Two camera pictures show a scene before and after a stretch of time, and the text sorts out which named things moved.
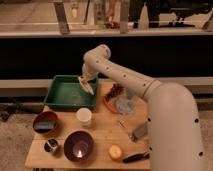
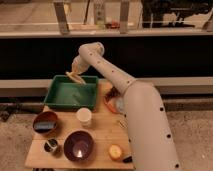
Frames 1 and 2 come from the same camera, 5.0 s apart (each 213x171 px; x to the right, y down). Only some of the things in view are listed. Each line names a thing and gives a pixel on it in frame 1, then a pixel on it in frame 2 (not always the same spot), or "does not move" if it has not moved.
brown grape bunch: [115, 91] does not move
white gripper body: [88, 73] → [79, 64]
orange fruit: [115, 152] does not move
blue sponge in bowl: [44, 125] does not move
